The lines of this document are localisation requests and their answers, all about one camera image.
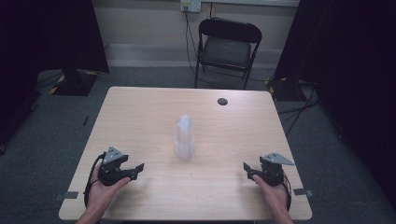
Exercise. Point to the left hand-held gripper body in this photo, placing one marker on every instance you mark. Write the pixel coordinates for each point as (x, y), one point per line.
(110, 174)

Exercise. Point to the stack of clear plastic cups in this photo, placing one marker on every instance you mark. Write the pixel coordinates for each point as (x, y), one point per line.
(184, 140)

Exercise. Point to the black curtain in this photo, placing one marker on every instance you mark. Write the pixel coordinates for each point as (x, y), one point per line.
(348, 77)
(40, 46)

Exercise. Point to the black table grommet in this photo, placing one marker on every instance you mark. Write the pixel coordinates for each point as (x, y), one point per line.
(222, 101)

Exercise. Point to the person's right hand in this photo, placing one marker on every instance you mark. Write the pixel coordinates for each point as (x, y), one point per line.
(275, 197)

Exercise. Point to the black folding chair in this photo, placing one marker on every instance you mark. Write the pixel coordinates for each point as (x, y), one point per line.
(229, 51)

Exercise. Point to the person's left hand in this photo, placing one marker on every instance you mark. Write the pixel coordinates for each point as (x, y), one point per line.
(101, 194)

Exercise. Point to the grey tape strip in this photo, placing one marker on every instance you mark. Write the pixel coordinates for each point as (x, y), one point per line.
(69, 195)
(302, 192)

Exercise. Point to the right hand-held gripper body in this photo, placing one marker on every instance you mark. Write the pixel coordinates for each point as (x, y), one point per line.
(272, 174)

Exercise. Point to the black stand base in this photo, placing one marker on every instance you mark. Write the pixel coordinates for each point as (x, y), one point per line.
(74, 83)
(281, 88)

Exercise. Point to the white wall socket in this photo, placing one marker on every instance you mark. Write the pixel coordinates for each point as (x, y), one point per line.
(190, 5)

